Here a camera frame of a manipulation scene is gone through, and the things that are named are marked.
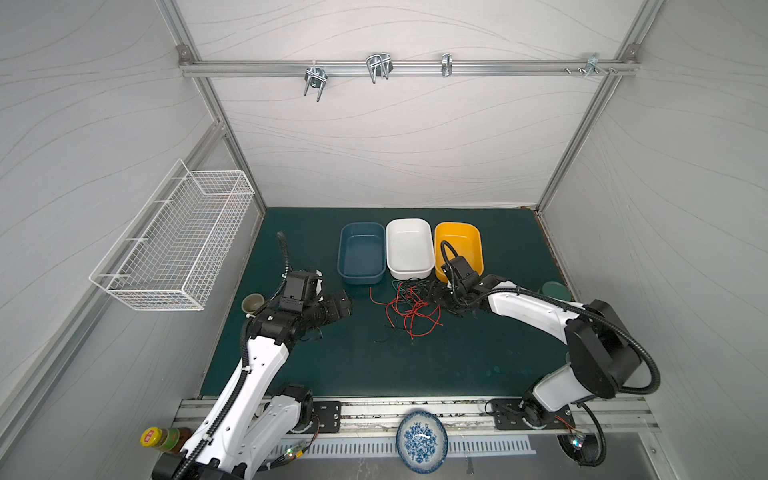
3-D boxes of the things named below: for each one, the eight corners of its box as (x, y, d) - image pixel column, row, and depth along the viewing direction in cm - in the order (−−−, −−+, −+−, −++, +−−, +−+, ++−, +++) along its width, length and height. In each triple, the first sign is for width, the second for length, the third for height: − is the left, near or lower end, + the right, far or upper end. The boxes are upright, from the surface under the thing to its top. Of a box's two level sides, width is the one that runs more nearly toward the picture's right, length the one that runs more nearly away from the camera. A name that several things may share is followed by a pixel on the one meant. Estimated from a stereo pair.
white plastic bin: (386, 280, 101) (385, 269, 96) (386, 230, 116) (386, 218, 111) (433, 280, 101) (435, 269, 96) (428, 230, 116) (429, 218, 111)
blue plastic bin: (336, 286, 101) (333, 275, 95) (343, 234, 116) (341, 222, 110) (385, 286, 101) (384, 275, 95) (386, 234, 116) (385, 222, 110)
